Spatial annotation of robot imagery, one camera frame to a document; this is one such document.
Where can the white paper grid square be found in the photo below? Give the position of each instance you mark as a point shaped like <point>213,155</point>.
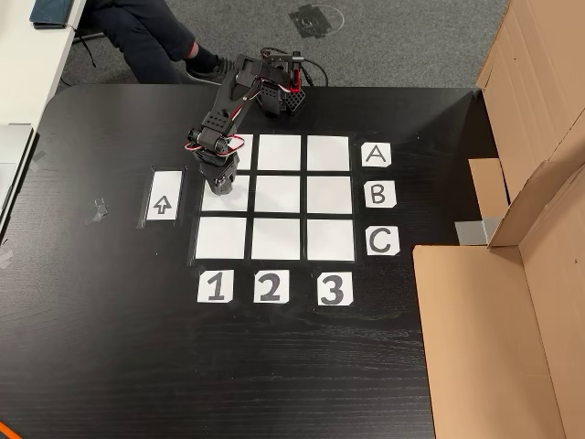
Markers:
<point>331,240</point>
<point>275,239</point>
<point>328,153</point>
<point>277,194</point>
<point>220,238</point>
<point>219,204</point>
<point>279,152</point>
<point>329,195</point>
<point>247,157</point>

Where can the white arrow paper sheet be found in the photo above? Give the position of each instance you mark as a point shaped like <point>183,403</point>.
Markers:
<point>160,217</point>

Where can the red and black clamp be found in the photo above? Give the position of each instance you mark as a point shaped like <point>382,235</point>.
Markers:
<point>296,78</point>

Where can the paper sheet number 2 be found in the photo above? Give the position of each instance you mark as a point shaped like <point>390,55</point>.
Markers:
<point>258,276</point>

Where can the paper sheet number 1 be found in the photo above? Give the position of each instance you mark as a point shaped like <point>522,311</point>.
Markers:
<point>203,292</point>

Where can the crumpled clear tape piece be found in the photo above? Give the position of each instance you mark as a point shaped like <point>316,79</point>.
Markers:
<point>98,210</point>

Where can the paper sheet letter A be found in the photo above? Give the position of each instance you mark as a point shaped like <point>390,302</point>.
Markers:
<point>368,162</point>

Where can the person's leg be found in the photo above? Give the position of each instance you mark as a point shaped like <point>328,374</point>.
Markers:
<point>137,36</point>

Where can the paper sheet number 3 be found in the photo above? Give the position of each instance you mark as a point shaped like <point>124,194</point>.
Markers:
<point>322,279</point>

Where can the dark floor tape patch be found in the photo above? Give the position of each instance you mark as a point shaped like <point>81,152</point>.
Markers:
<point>311,20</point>

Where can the paper sheet letter B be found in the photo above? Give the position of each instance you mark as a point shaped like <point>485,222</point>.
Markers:
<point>388,201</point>

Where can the grey tape piece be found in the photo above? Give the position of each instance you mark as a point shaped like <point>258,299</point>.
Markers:
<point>39,159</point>
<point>5,259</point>

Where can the paper sheet letter C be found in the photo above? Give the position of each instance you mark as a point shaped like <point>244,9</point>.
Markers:
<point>394,250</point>

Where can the white desk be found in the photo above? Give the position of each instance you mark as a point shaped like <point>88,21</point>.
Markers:
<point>27,59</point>

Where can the blue fabric case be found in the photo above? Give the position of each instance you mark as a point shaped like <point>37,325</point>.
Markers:
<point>50,11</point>

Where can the grey tape strip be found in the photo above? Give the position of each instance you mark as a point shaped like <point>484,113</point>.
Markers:
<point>471,232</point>

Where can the large brown cardboard sheet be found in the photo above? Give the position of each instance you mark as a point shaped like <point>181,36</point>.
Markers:
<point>480,343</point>

